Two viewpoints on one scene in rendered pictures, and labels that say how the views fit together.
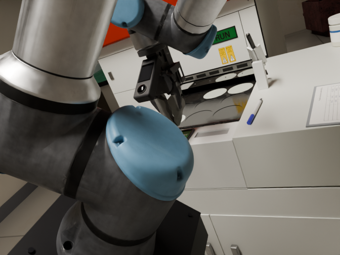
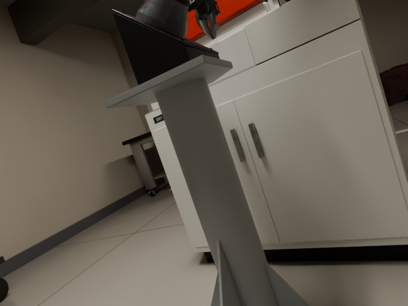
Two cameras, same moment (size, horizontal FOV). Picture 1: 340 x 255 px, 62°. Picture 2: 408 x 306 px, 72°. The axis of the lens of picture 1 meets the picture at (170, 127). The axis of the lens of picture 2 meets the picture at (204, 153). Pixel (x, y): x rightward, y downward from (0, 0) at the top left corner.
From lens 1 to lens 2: 80 cm
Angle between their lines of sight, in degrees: 17
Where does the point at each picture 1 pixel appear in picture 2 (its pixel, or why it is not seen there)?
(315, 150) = (291, 17)
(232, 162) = (245, 46)
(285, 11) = not seen: hidden behind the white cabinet
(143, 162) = not seen: outside the picture
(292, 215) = (285, 78)
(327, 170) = (300, 31)
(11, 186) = (85, 210)
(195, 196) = (223, 86)
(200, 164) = (226, 55)
